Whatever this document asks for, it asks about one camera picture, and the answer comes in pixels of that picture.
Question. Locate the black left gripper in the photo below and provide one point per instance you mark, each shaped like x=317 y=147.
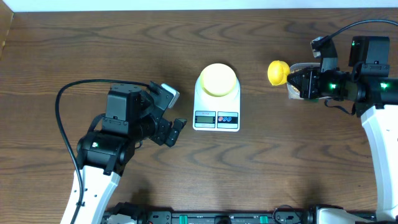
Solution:
x=161 y=135

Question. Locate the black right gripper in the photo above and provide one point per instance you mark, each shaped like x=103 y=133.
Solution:
x=313 y=76

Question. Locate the yellow plastic measuring scoop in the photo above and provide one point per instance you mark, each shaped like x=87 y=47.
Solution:
x=277 y=72

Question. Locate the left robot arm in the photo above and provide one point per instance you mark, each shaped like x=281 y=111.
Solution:
x=134 y=112

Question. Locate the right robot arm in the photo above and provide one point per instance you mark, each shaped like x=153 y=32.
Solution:
x=374 y=97

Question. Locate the white digital kitchen scale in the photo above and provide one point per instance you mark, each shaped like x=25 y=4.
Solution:
x=212 y=113

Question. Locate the pale yellow bowl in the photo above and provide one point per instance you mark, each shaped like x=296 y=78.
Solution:
x=217 y=80

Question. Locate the clear plastic container of soybeans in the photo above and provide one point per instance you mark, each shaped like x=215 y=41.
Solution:
x=294 y=93

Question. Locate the cardboard box at edge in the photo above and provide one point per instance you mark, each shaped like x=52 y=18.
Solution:
x=6 y=18

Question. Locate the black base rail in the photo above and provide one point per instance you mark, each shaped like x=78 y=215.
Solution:
x=130 y=213

